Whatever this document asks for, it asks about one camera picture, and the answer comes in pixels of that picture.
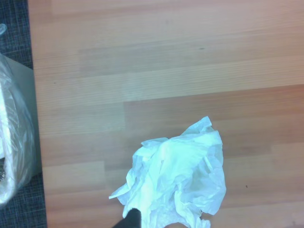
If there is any white tissue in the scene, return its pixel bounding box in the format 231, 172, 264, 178
108, 115, 227, 228

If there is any white plastic trash bin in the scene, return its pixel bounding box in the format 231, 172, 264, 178
0, 53, 44, 207

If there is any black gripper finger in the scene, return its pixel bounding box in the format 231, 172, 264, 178
113, 207, 143, 228

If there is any clear plastic bin liner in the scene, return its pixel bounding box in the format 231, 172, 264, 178
0, 23, 36, 205

